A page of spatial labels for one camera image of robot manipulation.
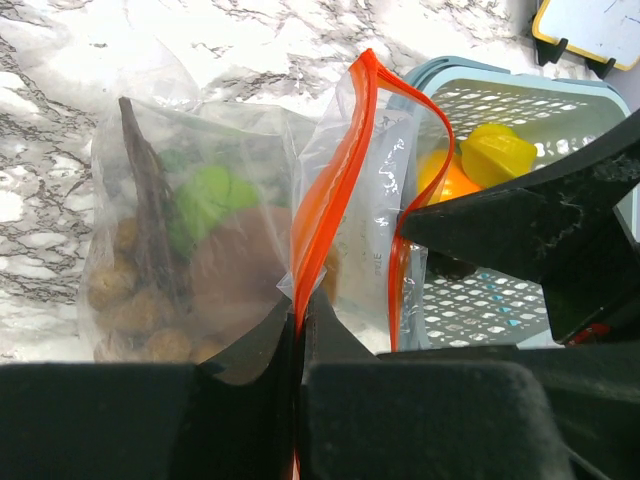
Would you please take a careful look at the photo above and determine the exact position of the small whiteboard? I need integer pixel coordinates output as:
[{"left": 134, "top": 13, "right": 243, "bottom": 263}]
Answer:
[{"left": 532, "top": 0, "right": 639, "bottom": 79}]

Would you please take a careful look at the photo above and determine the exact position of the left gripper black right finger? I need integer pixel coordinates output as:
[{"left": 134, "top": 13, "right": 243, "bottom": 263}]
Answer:
[{"left": 299, "top": 292, "right": 639, "bottom": 479}]

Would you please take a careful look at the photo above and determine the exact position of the brown round toy fruit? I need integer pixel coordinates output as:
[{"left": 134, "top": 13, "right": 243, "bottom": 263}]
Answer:
[{"left": 190, "top": 206, "right": 291, "bottom": 345}]

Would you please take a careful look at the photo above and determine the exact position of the orange zip clear bag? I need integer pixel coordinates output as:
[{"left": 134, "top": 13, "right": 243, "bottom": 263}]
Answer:
[{"left": 78, "top": 52, "right": 455, "bottom": 363}]

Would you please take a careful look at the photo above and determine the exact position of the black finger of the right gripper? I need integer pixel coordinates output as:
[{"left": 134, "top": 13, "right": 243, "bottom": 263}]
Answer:
[{"left": 401, "top": 113, "right": 639, "bottom": 344}]

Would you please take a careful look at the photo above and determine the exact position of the yellow toy fruit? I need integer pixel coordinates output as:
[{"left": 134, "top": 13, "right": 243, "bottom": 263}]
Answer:
[{"left": 460, "top": 124, "right": 537, "bottom": 188}]

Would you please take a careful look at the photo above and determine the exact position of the green toy fruit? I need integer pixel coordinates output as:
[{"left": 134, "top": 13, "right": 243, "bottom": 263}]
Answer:
[{"left": 167, "top": 165, "right": 259, "bottom": 258}]

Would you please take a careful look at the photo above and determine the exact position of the large orange mango toy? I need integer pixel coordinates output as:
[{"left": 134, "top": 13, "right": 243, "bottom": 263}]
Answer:
[{"left": 417, "top": 149, "right": 482, "bottom": 206}]

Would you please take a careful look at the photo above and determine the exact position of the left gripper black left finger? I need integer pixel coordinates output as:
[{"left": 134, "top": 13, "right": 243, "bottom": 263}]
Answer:
[{"left": 1, "top": 300, "right": 294, "bottom": 479}]

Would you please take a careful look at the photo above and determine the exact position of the teal plastic basket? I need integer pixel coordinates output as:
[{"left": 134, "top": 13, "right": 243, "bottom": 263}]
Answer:
[{"left": 406, "top": 56, "right": 639, "bottom": 348}]

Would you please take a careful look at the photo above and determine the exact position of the brown longan bunch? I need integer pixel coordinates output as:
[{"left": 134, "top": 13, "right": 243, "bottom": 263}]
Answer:
[{"left": 85, "top": 97, "right": 224, "bottom": 364}]

